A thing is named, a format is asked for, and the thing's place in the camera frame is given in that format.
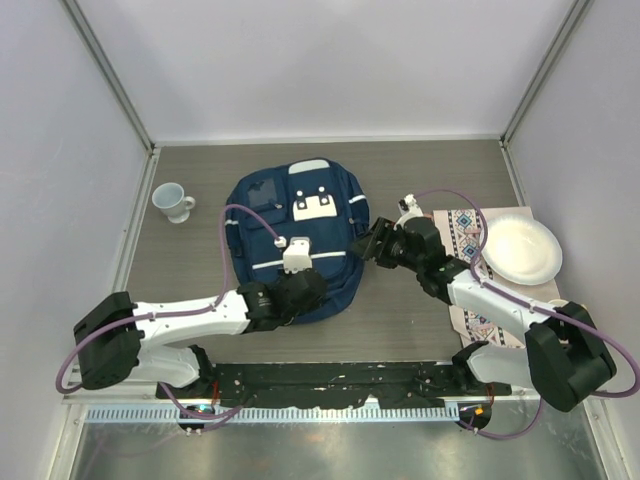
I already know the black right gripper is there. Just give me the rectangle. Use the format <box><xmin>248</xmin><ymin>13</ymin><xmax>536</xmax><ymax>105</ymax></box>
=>
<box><xmin>347</xmin><ymin>218</ymin><xmax>424</xmax><ymax>274</ymax></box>

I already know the navy blue student backpack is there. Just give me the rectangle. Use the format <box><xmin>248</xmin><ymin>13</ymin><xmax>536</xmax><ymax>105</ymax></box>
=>
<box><xmin>225</xmin><ymin>157</ymin><xmax>370</xmax><ymax>325</ymax></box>

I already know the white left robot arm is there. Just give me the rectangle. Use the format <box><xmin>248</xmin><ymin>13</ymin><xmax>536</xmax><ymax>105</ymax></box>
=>
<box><xmin>71</xmin><ymin>269</ymin><xmax>327</xmax><ymax>399</ymax></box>

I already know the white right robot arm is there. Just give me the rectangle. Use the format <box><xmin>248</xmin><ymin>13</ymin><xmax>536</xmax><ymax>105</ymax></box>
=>
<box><xmin>351</xmin><ymin>217</ymin><xmax>617</xmax><ymax>412</ymax></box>

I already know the patterned white placemat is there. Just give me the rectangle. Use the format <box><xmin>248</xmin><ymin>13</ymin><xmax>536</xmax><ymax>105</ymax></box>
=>
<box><xmin>433</xmin><ymin>209</ymin><xmax>561</xmax><ymax>348</ymax></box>

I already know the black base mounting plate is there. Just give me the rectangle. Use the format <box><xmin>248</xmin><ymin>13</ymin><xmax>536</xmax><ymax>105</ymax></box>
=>
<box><xmin>172</xmin><ymin>362</ymin><xmax>512</xmax><ymax>410</ymax></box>

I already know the white paper plate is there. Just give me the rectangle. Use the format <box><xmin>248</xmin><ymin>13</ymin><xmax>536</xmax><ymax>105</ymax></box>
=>
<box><xmin>482</xmin><ymin>214</ymin><xmax>563</xmax><ymax>286</ymax></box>

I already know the light blue cup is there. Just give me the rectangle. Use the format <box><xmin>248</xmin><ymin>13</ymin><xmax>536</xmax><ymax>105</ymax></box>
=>
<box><xmin>151</xmin><ymin>182</ymin><xmax>196</xmax><ymax>224</ymax></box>

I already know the yellow cup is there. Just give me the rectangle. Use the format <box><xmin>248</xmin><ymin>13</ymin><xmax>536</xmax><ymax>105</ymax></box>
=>
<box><xmin>548</xmin><ymin>299</ymin><xmax>569</xmax><ymax>307</ymax></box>

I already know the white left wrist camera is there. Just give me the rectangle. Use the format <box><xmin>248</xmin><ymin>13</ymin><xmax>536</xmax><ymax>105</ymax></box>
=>
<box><xmin>274</xmin><ymin>236</ymin><xmax>312</xmax><ymax>274</ymax></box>

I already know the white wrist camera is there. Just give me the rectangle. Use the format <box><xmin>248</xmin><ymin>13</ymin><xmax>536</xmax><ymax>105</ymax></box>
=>
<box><xmin>274</xmin><ymin>236</ymin><xmax>312</xmax><ymax>274</ymax></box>
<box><xmin>396</xmin><ymin>194</ymin><xmax>424</xmax><ymax>228</ymax></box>

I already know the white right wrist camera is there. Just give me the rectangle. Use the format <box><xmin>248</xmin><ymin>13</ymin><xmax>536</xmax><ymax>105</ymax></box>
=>
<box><xmin>396</xmin><ymin>194</ymin><xmax>424</xmax><ymax>228</ymax></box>

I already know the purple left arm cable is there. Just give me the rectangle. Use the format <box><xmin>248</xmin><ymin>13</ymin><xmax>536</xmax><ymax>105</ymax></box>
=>
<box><xmin>54</xmin><ymin>204</ymin><xmax>289</xmax><ymax>435</ymax></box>

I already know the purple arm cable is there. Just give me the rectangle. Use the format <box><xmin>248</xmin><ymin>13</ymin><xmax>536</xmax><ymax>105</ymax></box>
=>
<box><xmin>412</xmin><ymin>188</ymin><xmax>640</xmax><ymax>441</ymax></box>
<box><xmin>54</xmin><ymin>204</ymin><xmax>289</xmax><ymax>435</ymax></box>

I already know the perforated metal rail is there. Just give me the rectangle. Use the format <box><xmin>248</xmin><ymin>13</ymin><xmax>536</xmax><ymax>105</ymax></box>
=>
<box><xmin>85</xmin><ymin>401</ymin><xmax>459</xmax><ymax>424</ymax></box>

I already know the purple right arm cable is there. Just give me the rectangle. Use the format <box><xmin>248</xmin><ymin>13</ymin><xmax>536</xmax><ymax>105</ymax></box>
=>
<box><xmin>412</xmin><ymin>188</ymin><xmax>640</xmax><ymax>441</ymax></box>

